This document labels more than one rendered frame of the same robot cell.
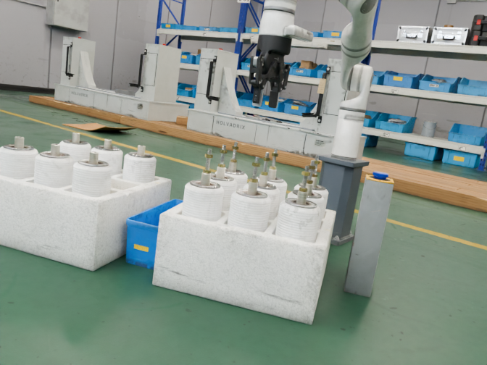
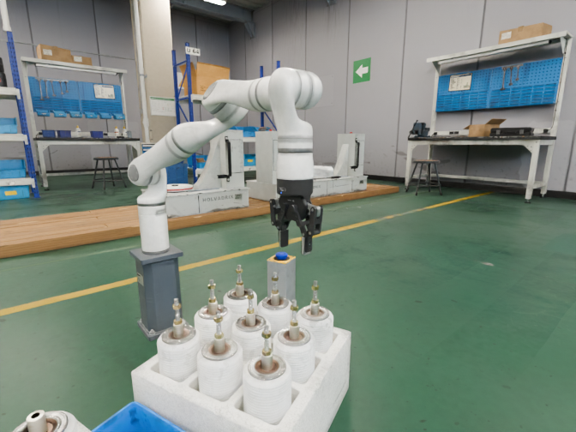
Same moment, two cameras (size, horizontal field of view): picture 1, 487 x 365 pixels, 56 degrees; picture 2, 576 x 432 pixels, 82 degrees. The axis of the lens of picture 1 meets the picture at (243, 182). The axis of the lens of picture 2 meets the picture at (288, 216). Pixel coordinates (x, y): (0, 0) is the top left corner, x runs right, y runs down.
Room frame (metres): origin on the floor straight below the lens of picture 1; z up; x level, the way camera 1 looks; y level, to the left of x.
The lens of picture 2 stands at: (0.90, 0.63, 0.68)
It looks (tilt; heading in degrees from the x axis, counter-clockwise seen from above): 12 degrees down; 285
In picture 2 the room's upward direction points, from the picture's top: straight up
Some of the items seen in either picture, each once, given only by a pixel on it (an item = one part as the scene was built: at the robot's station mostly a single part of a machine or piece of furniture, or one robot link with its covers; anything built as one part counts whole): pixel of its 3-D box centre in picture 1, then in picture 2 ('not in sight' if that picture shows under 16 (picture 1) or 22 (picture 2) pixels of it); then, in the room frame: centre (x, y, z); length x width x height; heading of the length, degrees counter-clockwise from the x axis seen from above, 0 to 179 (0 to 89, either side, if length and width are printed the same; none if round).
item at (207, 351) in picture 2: (219, 177); (219, 349); (1.20, 0.06, 0.25); 0.08 x 0.08 x 0.01
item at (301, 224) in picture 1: (294, 240); (314, 345); (1.03, -0.14, 0.16); 0.10 x 0.10 x 0.18
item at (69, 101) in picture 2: not in sight; (87, 126); (5.44, -3.85, 0.94); 1.40 x 0.70 x 1.88; 55
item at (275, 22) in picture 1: (284, 23); (301, 162); (1.05, -0.04, 0.64); 0.11 x 0.09 x 0.06; 57
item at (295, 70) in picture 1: (308, 70); not in sight; (6.71, -0.68, 0.90); 0.50 x 0.38 x 0.21; 145
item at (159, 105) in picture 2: not in sight; (163, 106); (4.98, -5.26, 1.38); 0.49 x 0.02 x 0.35; 55
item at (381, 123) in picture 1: (395, 122); not in sight; (5.92, -1.81, 0.36); 0.50 x 0.38 x 0.21; 146
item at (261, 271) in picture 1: (253, 244); (252, 381); (1.18, -0.05, 0.09); 0.39 x 0.39 x 0.18; 77
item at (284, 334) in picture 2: (251, 193); (294, 336); (1.06, -0.02, 0.25); 0.08 x 0.08 x 0.01
